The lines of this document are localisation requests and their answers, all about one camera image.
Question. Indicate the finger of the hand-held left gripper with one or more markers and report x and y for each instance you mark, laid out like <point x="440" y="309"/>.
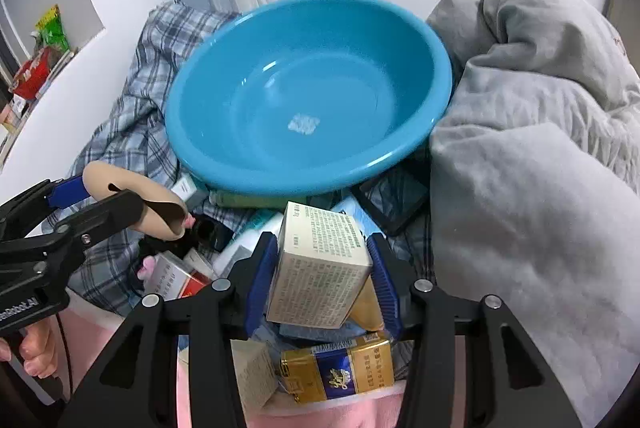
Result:
<point x="70" y="191"/>
<point x="112" y="210"/>

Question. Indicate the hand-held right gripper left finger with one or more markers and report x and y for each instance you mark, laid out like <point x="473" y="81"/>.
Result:
<point x="266" y="280"/>

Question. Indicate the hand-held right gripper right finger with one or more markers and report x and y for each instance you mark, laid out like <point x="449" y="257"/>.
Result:
<point x="386" y="288"/>

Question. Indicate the beige curved pad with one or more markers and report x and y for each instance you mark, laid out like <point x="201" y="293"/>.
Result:
<point x="135" y="198"/>

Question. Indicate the light blue packet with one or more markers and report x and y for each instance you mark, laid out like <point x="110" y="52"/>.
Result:
<point x="250" y="230"/>

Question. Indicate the large cream printed box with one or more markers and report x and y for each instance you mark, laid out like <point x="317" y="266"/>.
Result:
<point x="320" y="268"/>

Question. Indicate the red white cigarette box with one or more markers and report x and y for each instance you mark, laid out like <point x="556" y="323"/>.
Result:
<point x="175" y="280"/>

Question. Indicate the small cream box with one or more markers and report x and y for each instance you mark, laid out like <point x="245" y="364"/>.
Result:
<point x="255" y="375"/>

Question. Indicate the blue plastic basin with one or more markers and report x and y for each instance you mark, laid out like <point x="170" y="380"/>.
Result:
<point x="300" y="108"/>

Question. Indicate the person's left hand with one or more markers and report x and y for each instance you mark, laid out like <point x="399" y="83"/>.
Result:
<point x="39" y="348"/>

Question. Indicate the black pink hair accessory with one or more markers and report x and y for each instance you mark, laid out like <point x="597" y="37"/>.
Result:
<point x="205" y="232"/>

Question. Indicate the white grey box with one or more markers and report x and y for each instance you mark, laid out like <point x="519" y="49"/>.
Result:
<point x="189" y="189"/>

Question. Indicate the pale green box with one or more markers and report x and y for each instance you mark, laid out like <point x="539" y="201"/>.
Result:
<point x="240" y="199"/>

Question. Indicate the black smartphone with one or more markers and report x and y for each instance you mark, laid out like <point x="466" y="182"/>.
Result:
<point x="395" y="200"/>

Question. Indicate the plaid shirt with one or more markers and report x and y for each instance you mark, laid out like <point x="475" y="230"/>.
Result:
<point x="135" y="108"/>

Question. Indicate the red plastic basket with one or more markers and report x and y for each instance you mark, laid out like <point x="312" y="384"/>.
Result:
<point x="32" y="73"/>

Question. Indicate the grey duvet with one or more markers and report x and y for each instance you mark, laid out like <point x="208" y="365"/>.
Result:
<point x="525" y="158"/>

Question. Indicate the grey door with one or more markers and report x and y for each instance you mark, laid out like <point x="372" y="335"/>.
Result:
<point x="625" y="3"/>

